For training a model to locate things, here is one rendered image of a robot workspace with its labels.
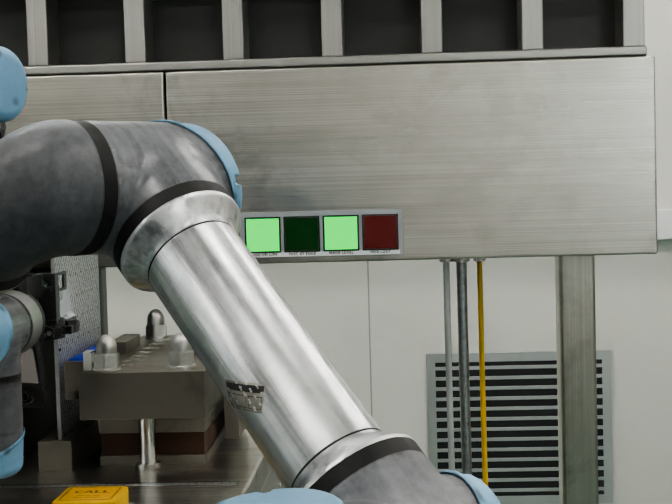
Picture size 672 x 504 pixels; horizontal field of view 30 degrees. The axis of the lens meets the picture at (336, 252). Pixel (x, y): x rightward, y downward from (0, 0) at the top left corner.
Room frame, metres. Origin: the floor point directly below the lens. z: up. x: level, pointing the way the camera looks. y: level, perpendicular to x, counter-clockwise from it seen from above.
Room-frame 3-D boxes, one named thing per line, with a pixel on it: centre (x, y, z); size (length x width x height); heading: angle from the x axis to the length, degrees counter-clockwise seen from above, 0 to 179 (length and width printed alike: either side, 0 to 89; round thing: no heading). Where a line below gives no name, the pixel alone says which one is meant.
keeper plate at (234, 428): (1.78, 0.15, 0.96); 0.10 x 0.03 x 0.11; 177
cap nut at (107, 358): (1.60, 0.30, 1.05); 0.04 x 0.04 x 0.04
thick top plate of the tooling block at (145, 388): (1.77, 0.24, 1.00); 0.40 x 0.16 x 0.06; 177
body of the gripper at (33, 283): (1.50, 0.37, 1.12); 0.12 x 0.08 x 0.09; 177
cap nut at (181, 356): (1.61, 0.20, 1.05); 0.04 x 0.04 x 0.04
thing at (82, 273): (1.74, 0.36, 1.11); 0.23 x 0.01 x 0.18; 177
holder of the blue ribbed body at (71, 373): (1.73, 0.34, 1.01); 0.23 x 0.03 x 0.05; 177
